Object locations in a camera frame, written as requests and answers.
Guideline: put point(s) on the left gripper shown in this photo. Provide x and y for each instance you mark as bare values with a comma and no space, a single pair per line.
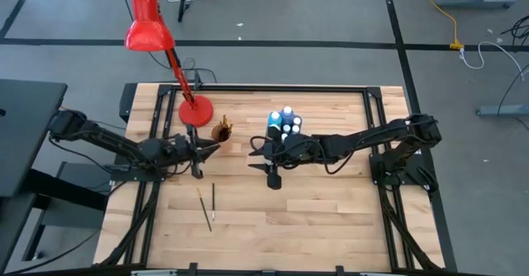
177,150

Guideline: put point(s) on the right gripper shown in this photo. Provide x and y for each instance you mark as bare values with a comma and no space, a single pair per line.
301,150

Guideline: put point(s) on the small green paint bottle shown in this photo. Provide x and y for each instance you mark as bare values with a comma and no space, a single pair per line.
284,136

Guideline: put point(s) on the small blue paint bottle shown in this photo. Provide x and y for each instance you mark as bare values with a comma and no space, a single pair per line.
286,128
295,129

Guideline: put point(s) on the large light blue paint bottle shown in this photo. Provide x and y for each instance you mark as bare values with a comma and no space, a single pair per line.
274,120

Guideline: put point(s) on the wide paintbrush gold ferrule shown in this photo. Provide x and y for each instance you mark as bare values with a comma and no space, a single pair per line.
225,122

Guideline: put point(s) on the small maroon paint bottle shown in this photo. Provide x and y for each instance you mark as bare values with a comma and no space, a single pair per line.
296,120

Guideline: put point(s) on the large purple paint bottle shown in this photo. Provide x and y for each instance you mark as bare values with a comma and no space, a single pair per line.
287,114

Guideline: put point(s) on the short dark pencil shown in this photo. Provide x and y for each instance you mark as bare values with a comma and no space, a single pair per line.
213,201

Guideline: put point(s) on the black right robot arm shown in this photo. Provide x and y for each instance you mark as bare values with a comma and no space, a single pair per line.
372,137

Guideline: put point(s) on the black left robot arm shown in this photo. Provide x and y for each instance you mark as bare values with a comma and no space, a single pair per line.
107,141

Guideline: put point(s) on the orange cup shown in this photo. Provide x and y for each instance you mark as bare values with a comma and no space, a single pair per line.
219,134

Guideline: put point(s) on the white plastic bin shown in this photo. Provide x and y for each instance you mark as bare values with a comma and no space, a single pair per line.
301,125

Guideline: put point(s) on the red desk lamp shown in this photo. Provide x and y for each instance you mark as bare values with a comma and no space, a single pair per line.
149,32

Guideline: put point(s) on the black stand leg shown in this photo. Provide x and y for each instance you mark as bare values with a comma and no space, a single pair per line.
182,9

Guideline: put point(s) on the black desk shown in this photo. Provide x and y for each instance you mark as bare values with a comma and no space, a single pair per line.
25,135

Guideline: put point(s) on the black aluminium table frame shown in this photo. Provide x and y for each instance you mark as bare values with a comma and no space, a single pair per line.
268,88

